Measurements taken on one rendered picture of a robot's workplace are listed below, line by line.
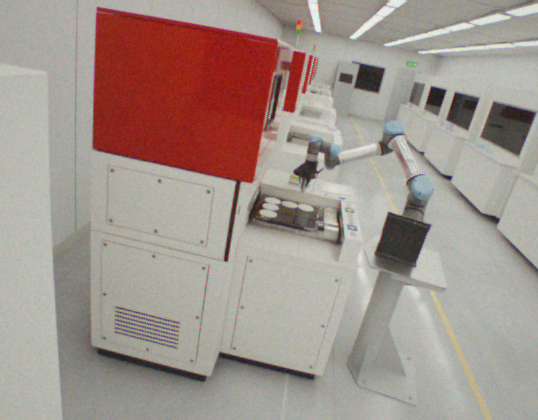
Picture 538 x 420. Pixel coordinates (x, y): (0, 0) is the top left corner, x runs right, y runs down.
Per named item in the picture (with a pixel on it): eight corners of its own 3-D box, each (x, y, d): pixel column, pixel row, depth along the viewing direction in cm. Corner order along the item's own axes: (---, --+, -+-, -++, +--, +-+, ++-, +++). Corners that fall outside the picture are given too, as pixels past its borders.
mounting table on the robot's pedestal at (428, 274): (431, 270, 241) (438, 252, 236) (438, 308, 201) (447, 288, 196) (362, 249, 250) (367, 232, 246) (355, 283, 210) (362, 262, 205)
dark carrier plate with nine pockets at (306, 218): (255, 215, 218) (255, 215, 218) (264, 195, 250) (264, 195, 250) (315, 229, 216) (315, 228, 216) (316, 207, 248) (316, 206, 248)
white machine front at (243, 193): (223, 261, 181) (236, 181, 167) (253, 201, 257) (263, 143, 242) (229, 262, 181) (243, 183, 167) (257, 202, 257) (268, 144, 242)
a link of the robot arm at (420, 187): (432, 204, 213) (396, 131, 240) (439, 190, 200) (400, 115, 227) (412, 209, 213) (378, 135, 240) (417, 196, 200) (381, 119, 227)
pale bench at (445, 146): (440, 178, 789) (474, 80, 715) (420, 158, 956) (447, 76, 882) (491, 189, 783) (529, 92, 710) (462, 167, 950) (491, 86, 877)
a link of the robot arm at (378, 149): (394, 142, 249) (321, 160, 249) (396, 131, 240) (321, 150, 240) (400, 156, 244) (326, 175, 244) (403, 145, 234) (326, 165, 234)
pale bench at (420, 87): (401, 138, 1197) (421, 73, 1124) (392, 128, 1364) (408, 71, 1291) (435, 145, 1192) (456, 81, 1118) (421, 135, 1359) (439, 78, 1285)
